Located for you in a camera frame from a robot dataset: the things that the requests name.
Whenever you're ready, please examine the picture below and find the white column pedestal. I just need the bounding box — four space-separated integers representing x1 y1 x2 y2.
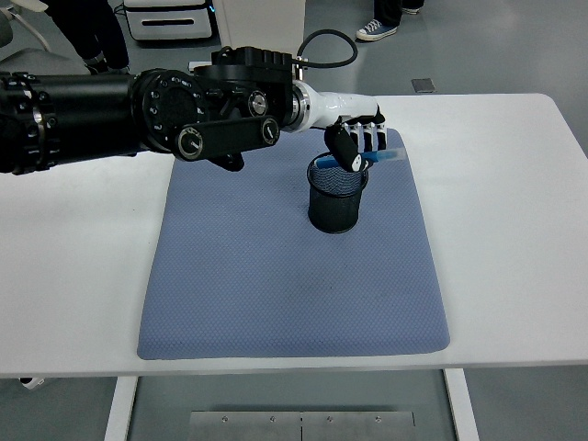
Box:
213 0 308 55

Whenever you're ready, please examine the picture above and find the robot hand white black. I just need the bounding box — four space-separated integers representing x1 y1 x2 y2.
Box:
305 89 388 175

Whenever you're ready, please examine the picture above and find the black mesh pen holder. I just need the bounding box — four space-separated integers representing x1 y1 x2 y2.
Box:
306 153 370 235

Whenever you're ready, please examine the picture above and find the grey metal plate with screws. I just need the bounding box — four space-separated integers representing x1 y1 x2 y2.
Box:
188 410 416 441

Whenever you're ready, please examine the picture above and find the person in dark trousers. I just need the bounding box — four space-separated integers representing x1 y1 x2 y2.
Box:
45 0 131 75

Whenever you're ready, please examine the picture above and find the grey office chair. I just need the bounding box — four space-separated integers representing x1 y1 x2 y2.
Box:
0 0 88 77

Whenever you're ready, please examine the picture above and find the white box appliance with slot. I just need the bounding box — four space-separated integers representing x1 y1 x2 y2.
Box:
123 0 217 42

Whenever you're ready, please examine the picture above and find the person with blue sneakers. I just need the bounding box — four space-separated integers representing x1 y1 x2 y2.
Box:
356 0 426 42

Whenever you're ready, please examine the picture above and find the white table leg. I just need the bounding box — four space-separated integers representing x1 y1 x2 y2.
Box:
443 369 481 441
103 375 139 441

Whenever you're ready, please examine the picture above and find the blue-grey textured mat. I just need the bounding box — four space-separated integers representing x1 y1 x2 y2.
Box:
136 126 452 361

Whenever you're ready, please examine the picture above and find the blue marker with clear cap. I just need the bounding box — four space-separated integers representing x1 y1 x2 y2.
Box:
314 147 406 170

